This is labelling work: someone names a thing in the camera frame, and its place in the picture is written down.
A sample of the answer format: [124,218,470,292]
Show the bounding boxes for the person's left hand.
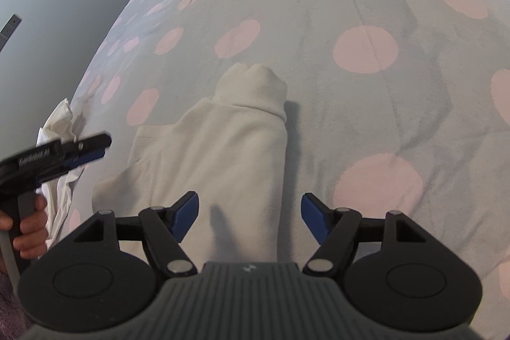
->
[12,194,48,260]

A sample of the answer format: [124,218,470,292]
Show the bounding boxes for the grey pink-dotted bed sheet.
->
[63,0,509,339]

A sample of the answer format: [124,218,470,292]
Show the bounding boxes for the cream sweatshirt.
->
[91,64,288,265]

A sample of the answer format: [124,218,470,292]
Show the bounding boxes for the white crumpled garment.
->
[36,98,83,248]

